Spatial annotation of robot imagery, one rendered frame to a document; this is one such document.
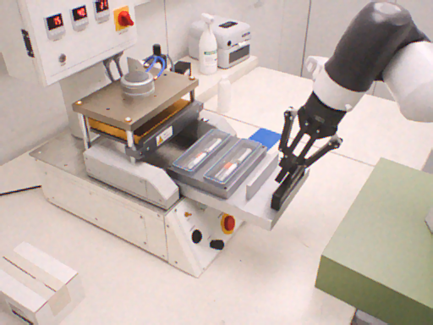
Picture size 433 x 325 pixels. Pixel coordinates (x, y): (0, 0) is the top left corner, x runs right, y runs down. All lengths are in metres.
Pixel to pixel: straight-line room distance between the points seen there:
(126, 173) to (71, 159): 0.24
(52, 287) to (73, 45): 0.55
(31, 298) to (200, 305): 0.36
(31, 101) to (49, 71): 0.55
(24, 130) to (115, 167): 0.65
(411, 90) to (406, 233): 0.46
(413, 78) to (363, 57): 0.08
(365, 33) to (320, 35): 2.73
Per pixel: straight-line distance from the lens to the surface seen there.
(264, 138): 1.53
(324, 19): 3.40
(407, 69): 0.74
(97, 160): 1.03
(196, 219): 1.03
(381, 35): 0.71
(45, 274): 1.02
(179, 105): 1.09
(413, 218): 1.13
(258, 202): 0.92
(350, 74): 0.74
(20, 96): 1.55
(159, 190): 0.94
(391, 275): 0.99
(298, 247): 1.14
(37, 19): 1.00
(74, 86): 1.16
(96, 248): 1.16
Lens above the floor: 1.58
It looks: 36 degrees down
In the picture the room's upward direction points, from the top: straight up
